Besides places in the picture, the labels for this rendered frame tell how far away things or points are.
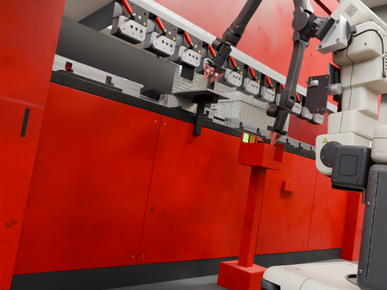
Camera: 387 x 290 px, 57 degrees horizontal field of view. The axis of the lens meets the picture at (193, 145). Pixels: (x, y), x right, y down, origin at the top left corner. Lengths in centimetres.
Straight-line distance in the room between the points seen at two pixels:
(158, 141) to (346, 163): 87
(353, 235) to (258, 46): 202
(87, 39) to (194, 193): 113
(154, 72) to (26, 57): 137
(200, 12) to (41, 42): 108
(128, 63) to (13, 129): 129
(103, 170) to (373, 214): 105
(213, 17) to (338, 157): 125
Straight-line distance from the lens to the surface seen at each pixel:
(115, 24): 187
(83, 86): 156
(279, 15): 286
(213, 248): 218
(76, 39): 231
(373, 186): 123
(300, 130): 406
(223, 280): 205
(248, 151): 196
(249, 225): 201
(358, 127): 150
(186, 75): 209
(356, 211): 373
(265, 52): 266
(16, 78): 135
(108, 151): 161
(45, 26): 141
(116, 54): 243
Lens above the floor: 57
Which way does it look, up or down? 5 degrees up
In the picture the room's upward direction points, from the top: 9 degrees clockwise
